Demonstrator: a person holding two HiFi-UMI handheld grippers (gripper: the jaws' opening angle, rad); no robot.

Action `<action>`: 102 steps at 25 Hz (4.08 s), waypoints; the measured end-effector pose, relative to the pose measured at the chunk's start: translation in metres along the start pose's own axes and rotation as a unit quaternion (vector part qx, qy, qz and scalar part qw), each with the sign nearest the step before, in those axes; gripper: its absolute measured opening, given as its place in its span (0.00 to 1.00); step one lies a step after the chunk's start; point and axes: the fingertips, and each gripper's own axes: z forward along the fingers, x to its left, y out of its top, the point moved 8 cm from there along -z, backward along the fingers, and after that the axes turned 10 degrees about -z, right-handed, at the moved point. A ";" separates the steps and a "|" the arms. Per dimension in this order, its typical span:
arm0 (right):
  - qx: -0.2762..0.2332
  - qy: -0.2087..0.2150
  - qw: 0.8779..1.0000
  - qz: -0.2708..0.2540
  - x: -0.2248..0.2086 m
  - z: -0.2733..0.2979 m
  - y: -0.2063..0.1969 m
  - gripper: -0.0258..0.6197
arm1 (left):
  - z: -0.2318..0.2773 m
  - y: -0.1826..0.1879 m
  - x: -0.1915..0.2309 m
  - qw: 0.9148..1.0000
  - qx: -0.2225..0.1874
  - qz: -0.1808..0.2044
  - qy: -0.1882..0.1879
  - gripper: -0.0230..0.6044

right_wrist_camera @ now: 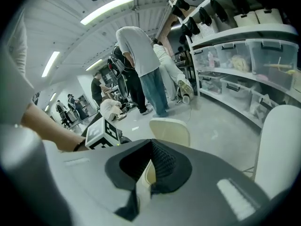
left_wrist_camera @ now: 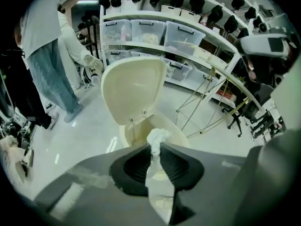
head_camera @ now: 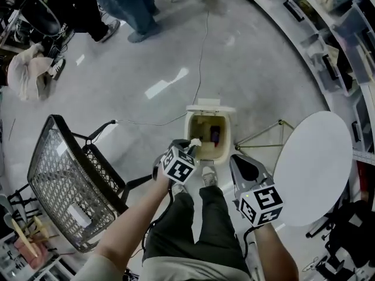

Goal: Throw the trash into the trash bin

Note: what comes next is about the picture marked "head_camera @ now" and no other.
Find person's left forearm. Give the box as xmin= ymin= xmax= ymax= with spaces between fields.
xmin=93 ymin=170 xmax=176 ymax=266

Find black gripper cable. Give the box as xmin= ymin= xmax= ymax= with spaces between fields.
xmin=141 ymin=177 xmax=175 ymax=253
xmin=242 ymin=226 xmax=259 ymax=262

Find person's grey shoe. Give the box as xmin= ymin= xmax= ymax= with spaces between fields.
xmin=171 ymin=183 xmax=188 ymax=199
xmin=201 ymin=166 xmax=219 ymax=188

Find white shelving with clear bins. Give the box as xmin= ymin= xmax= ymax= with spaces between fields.
xmin=231 ymin=0 xmax=375 ymax=157

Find person's right grey shoe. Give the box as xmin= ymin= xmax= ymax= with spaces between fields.
xmin=201 ymin=166 xmax=219 ymax=188

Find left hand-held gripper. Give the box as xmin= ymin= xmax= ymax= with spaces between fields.
xmin=152 ymin=138 xmax=202 ymax=186

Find gold wire table legs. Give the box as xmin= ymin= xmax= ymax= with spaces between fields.
xmin=234 ymin=119 xmax=295 ymax=169

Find black office chair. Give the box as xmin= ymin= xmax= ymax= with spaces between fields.
xmin=305 ymin=199 xmax=375 ymax=281

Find round white side table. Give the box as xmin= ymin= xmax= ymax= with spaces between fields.
xmin=273 ymin=111 xmax=354 ymax=227

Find cream plastic trash bin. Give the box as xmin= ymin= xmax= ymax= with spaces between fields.
xmin=183 ymin=98 xmax=237 ymax=165

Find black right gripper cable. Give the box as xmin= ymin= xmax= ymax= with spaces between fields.
xmin=242 ymin=226 xmax=259 ymax=262

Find white floor cable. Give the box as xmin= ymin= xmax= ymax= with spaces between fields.
xmin=115 ymin=9 xmax=210 ymax=126

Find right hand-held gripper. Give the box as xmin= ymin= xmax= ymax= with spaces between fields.
xmin=229 ymin=153 xmax=284 ymax=227

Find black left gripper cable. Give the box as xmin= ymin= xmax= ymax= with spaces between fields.
xmin=141 ymin=177 xmax=175 ymax=253

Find white cloth bundle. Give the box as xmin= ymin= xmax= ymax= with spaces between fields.
xmin=6 ymin=43 xmax=55 ymax=101

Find person's right forearm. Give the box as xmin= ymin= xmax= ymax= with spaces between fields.
xmin=253 ymin=222 xmax=300 ymax=281

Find person's beige shirt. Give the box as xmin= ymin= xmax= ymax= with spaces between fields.
xmin=71 ymin=253 xmax=253 ymax=281

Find person's dark green trousers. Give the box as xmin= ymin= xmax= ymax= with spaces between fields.
xmin=142 ymin=185 xmax=252 ymax=277

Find person's left grey shoe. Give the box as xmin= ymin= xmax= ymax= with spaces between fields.
xmin=171 ymin=183 xmax=188 ymax=199

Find black round-backed chair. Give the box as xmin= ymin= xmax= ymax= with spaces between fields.
xmin=17 ymin=0 xmax=63 ymax=37

